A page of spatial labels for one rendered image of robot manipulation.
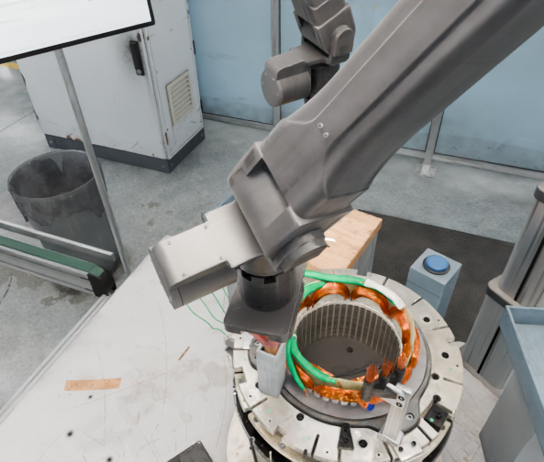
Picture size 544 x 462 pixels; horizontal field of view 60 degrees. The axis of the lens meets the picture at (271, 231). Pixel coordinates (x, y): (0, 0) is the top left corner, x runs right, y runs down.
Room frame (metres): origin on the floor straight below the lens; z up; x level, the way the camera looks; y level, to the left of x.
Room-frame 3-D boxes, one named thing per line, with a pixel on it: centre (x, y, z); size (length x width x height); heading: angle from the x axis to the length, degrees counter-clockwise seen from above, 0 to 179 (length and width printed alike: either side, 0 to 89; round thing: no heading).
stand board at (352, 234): (0.69, -0.09, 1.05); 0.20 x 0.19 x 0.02; 56
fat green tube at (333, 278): (0.46, -0.11, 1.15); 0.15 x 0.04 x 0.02; 62
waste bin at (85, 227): (1.70, 0.92, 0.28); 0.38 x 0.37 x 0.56; 157
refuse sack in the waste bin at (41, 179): (1.70, 0.92, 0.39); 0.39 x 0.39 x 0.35
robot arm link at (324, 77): (0.73, -0.08, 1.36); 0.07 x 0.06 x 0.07; 120
